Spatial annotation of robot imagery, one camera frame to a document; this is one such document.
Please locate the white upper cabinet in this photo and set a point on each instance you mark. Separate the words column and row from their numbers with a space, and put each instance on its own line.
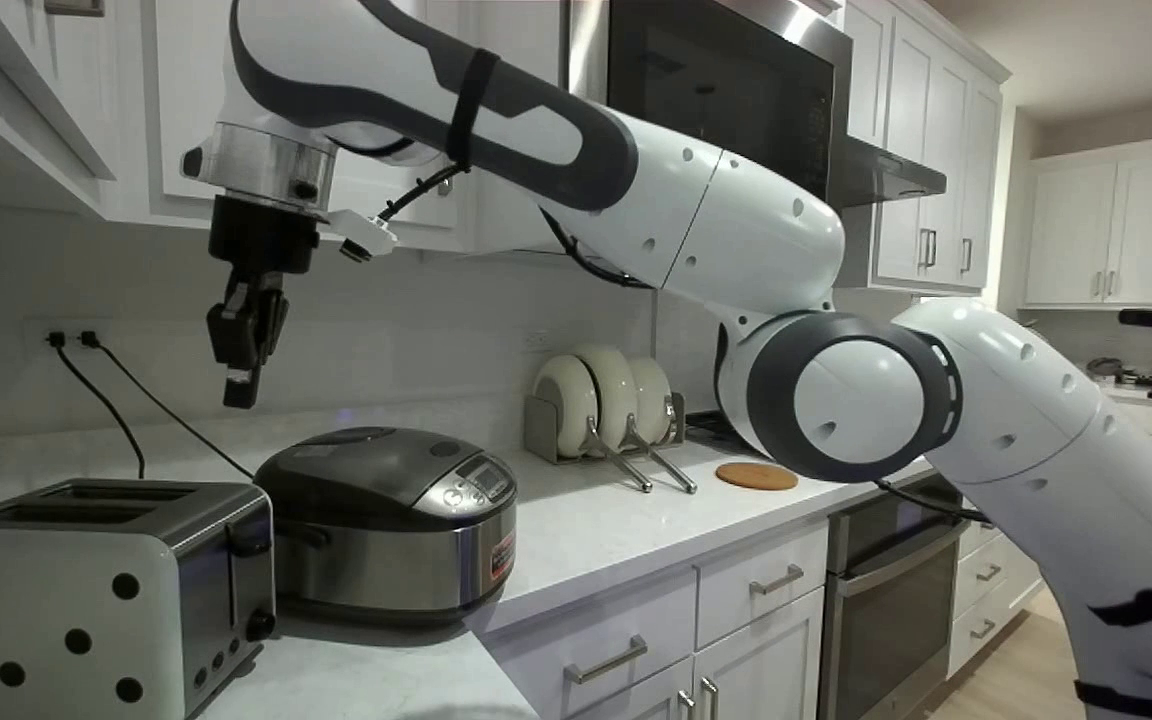
column 136, row 83

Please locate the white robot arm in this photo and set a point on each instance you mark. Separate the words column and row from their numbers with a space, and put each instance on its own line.
column 948, row 380

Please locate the round cork trivet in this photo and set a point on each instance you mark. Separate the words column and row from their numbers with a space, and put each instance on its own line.
column 758, row 476

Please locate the white polka dot toaster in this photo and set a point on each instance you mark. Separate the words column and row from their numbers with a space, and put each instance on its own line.
column 133, row 598

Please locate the silver black rice cooker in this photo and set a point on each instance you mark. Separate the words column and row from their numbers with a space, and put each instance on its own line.
column 389, row 525

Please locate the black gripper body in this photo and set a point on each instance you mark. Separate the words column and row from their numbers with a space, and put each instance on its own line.
column 263, row 249

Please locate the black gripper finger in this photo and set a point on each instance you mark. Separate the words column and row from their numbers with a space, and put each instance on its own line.
column 231, row 332
column 265, row 307

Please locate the stainless steel oven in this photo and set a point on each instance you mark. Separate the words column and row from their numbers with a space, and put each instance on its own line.
column 890, row 601

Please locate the stainless steel microwave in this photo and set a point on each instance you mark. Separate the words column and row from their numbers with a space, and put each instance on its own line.
column 758, row 79

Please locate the white lower cabinet drawers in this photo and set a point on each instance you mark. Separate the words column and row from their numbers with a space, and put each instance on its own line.
column 721, row 636

